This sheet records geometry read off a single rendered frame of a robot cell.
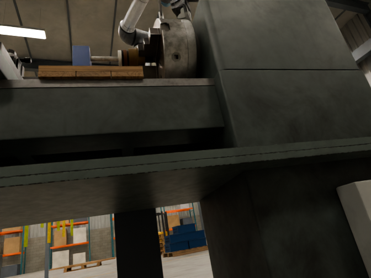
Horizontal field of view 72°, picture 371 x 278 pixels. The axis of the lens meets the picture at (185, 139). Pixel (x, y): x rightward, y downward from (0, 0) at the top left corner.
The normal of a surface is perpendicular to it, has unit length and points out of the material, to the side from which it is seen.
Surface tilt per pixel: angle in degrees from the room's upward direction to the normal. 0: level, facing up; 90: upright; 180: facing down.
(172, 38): 101
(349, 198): 90
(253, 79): 90
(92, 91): 90
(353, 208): 90
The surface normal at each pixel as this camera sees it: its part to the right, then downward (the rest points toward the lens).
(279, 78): 0.22, -0.39
